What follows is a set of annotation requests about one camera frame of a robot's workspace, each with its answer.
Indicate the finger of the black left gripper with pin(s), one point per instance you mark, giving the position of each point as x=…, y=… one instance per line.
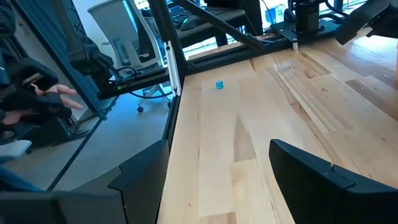
x=360, y=21
x=385, y=28

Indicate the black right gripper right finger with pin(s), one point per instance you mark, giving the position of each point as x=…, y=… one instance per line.
x=311, y=193

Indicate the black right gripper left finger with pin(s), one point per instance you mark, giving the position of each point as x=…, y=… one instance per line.
x=133, y=193

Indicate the small clear teal die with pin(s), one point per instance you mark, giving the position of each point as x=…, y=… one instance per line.
x=219, y=85

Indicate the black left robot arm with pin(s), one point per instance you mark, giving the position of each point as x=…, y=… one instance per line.
x=307, y=15

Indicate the black electronics box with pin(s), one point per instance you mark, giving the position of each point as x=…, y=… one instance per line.
x=140, y=82

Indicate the person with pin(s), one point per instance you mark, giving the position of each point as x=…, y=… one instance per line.
x=15, y=183

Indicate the person's hand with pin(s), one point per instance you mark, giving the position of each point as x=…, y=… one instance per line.
x=57, y=89
x=11, y=117

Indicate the black desk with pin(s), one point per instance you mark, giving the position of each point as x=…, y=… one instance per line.
x=224, y=15

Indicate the grey office chair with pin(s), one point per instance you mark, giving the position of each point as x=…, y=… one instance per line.
x=124, y=37

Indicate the black computer mouse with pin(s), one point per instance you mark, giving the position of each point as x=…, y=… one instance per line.
x=190, y=22

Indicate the black keyboard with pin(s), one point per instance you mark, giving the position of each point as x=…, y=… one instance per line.
x=178, y=15

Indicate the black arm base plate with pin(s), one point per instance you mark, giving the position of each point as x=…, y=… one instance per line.
x=286, y=31

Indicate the dark leader rig frame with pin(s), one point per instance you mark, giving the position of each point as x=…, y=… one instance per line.
x=46, y=37

